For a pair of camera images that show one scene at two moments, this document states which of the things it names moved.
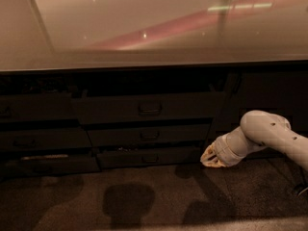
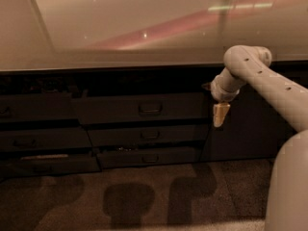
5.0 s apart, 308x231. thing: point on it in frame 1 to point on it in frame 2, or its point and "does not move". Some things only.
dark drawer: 147,107 does not move
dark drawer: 49,166 does not move
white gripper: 222,150 to 221,93
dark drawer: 44,139 does not move
